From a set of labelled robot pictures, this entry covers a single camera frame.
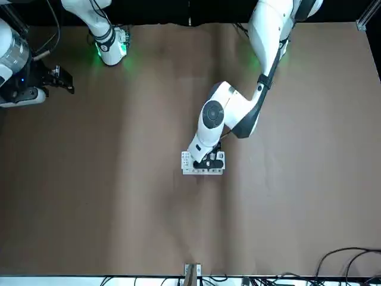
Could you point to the white test tube rack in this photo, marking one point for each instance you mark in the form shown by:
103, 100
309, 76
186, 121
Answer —
186, 171

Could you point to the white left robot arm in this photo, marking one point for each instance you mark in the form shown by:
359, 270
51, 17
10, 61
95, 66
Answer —
268, 44

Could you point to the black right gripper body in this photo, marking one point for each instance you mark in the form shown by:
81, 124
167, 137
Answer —
28, 76

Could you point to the aluminium frame post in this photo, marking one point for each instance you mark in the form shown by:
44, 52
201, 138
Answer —
192, 275
364, 18

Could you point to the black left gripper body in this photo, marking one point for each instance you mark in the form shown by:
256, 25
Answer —
205, 164

